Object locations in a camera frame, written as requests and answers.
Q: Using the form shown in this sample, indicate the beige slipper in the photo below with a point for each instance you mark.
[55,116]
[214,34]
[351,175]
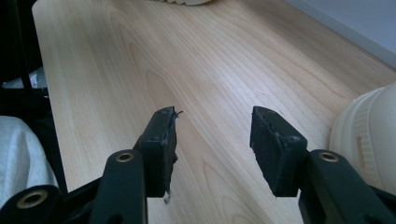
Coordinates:
[186,2]
[373,130]

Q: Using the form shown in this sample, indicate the white cloth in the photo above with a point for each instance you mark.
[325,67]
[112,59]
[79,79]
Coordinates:
[18,155]

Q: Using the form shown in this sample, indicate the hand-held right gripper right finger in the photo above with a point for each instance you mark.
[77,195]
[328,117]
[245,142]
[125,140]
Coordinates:
[274,155]

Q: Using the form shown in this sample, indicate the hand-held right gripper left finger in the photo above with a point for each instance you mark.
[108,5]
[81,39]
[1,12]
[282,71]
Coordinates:
[157,149]

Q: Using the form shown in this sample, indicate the black metal frame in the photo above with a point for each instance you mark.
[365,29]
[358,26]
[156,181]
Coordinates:
[18,37]

